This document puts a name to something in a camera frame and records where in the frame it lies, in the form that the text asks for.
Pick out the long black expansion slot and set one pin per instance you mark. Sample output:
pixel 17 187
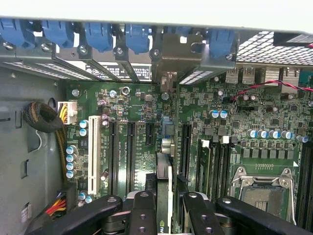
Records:
pixel 113 156
pixel 186 149
pixel 131 156

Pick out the green motherboard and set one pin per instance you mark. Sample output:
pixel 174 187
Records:
pixel 137 102

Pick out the CPU socket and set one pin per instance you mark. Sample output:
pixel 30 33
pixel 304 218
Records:
pixel 264 200

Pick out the black RAM slot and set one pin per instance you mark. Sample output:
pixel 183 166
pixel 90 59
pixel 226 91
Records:
pixel 301 183
pixel 224 169
pixel 215 169
pixel 309 183

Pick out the blue card retention clip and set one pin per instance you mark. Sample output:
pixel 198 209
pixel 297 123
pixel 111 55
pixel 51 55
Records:
pixel 58 33
pixel 221 44
pixel 14 31
pixel 138 39
pixel 99 36

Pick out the white expansion slot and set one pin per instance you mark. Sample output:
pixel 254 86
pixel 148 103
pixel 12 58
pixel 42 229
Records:
pixel 94 151

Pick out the open black PC case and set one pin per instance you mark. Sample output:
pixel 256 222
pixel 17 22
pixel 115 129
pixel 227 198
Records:
pixel 14 147

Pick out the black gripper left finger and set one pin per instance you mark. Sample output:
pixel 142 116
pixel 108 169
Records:
pixel 80 215

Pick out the white power connector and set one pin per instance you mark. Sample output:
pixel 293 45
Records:
pixel 71 112

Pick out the short black expansion slot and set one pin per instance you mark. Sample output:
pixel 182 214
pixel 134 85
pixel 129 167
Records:
pixel 150 133

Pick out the green RAM stick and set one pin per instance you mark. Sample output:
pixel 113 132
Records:
pixel 205 169

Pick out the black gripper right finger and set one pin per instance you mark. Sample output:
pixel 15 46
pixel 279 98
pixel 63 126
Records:
pixel 244 215

